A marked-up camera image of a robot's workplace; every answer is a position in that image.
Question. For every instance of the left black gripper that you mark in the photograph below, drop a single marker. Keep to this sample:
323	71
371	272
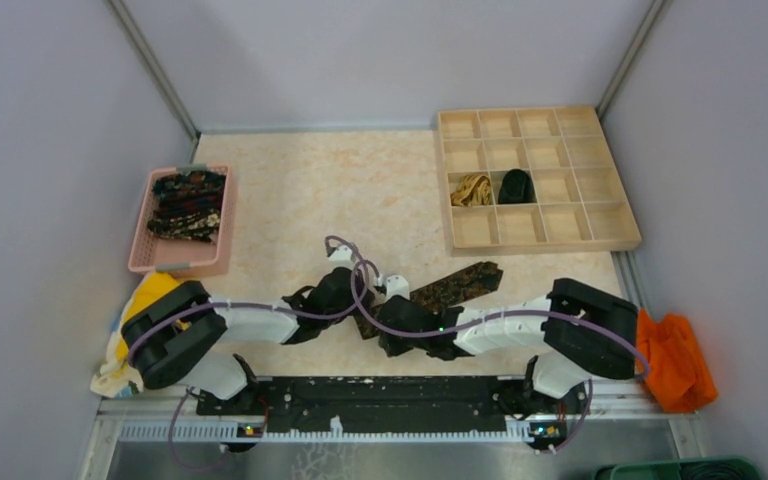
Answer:
360	287

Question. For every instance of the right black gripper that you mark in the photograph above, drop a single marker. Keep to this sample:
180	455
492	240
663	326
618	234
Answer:
392	347

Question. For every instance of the dark brown patterned tie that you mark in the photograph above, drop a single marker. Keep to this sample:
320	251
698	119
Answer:
467	284

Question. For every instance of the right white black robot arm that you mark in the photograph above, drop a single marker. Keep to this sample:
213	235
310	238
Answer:
577	332

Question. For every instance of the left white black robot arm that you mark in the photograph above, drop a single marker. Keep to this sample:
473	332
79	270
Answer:
169	327

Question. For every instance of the pile of patterned ties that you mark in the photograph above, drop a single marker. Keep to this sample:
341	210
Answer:
188	206

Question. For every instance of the rolled yellow patterned tie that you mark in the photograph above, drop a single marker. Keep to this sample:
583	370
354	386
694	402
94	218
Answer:
474	189

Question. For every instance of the pink plastic basket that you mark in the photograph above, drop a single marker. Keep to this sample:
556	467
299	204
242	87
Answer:
182	258

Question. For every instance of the rolled black tie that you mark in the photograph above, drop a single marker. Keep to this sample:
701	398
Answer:
516	188

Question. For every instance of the wooden compartment tray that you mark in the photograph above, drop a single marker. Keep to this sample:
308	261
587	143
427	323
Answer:
581	204

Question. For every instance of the yellow white cloth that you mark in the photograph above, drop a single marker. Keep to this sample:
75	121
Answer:
115	378

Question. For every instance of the orange cloth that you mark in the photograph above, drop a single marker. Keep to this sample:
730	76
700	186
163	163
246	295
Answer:
679	380

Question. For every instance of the green bin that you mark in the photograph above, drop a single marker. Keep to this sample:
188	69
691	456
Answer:
697	468

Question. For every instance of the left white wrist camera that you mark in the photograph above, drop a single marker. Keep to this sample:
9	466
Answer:
342	256

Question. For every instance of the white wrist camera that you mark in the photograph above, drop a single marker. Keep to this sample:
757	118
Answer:
392	286
342	256

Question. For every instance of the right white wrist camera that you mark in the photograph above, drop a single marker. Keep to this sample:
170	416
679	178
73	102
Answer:
392	286

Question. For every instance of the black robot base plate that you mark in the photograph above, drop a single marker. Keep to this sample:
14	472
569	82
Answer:
388	404

